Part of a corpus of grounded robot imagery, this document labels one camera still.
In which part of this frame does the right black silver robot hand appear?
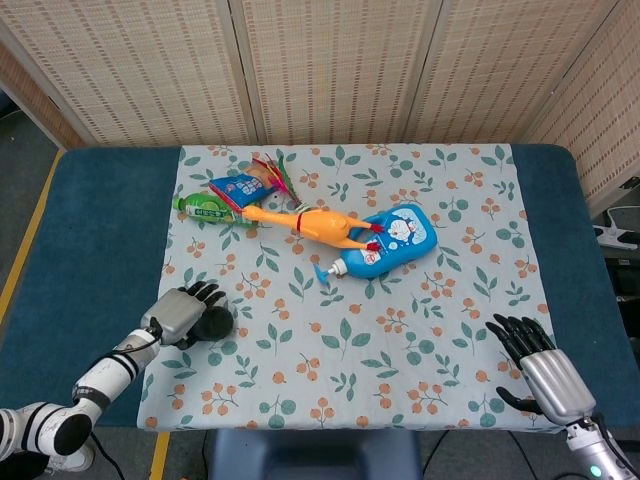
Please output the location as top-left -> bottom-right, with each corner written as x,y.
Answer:
485,313 -> 598,427

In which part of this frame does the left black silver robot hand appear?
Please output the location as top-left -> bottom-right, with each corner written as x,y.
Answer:
140,280 -> 232,351

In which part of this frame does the small black round object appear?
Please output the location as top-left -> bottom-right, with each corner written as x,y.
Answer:
194,305 -> 236,343

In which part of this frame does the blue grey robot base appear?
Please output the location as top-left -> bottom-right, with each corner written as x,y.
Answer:
207,428 -> 424,480

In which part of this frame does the dark blue table cover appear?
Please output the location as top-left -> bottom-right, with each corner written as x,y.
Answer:
0,144 -> 637,431

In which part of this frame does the green drink bottle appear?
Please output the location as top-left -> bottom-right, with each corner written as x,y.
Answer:
172,192 -> 261,230

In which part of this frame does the blue red snack packet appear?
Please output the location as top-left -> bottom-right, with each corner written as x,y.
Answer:
208,167 -> 281,209

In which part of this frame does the white plastic floor stand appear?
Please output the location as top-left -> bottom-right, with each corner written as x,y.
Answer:
592,205 -> 640,251

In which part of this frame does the floral leaf print tablecloth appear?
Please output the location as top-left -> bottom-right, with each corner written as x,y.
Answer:
136,143 -> 562,433

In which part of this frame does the yellow rubber chicken toy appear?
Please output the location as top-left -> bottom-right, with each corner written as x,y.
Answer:
242,203 -> 386,252

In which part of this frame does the blue cartoon pump bottle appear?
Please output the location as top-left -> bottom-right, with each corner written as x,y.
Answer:
313,202 -> 439,287

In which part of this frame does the woven bamboo screen panel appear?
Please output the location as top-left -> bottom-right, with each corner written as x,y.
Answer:
0,37 -> 86,150
521,0 -> 640,217
0,0 -> 257,149
228,0 -> 444,146
403,0 -> 620,146

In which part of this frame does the black floor cable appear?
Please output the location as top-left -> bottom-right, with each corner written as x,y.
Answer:
502,430 -> 534,479
421,430 -> 451,479

